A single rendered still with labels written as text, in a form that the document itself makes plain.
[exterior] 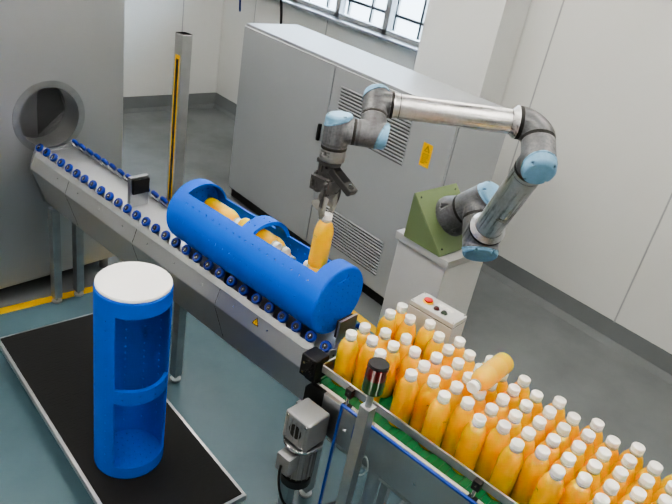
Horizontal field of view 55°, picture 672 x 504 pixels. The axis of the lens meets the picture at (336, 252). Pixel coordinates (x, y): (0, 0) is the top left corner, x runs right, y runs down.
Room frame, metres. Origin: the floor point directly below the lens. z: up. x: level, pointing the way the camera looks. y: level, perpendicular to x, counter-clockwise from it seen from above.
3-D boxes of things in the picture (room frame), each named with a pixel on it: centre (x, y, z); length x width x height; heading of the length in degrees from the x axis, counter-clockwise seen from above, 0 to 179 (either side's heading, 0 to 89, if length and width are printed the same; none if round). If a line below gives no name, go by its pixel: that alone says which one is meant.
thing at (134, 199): (2.81, 0.98, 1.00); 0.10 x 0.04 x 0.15; 144
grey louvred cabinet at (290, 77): (4.55, 0.07, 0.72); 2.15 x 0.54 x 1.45; 46
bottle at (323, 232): (2.11, 0.06, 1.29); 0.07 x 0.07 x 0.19
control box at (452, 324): (2.13, -0.43, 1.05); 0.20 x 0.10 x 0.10; 54
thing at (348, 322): (2.02, -0.09, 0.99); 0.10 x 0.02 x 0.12; 144
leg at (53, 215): (3.17, 1.59, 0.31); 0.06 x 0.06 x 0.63; 54
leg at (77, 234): (3.28, 1.50, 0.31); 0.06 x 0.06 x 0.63; 54
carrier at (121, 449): (2.01, 0.71, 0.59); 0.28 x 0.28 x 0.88
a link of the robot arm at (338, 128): (2.12, 0.07, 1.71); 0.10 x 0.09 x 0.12; 94
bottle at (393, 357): (1.82, -0.25, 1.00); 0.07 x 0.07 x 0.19
